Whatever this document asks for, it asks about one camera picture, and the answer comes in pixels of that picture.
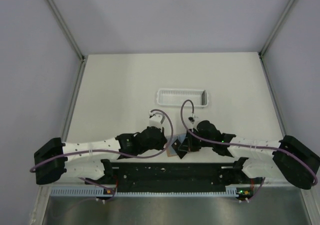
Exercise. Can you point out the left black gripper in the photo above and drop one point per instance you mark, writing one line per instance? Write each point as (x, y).
(159, 146)

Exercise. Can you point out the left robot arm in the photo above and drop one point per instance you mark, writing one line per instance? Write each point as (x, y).
(93, 160)

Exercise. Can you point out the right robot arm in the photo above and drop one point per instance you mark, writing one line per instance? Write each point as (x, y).
(285, 159)

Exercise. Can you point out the aluminium frame post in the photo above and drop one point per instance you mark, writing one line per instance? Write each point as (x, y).
(277, 27)
(65, 29)

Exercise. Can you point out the brown leather card holder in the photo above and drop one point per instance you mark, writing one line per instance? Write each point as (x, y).
(187, 141)

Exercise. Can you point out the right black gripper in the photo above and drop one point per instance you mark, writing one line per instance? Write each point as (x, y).
(188, 145)

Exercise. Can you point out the right aluminium frame post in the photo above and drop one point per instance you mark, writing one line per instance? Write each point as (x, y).
(277, 27)

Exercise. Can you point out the left aluminium frame post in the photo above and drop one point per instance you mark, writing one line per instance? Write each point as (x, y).
(65, 29)

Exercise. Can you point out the white plastic basket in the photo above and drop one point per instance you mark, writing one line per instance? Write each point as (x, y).
(174, 97)

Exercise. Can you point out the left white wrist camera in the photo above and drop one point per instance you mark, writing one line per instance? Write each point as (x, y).
(156, 119)

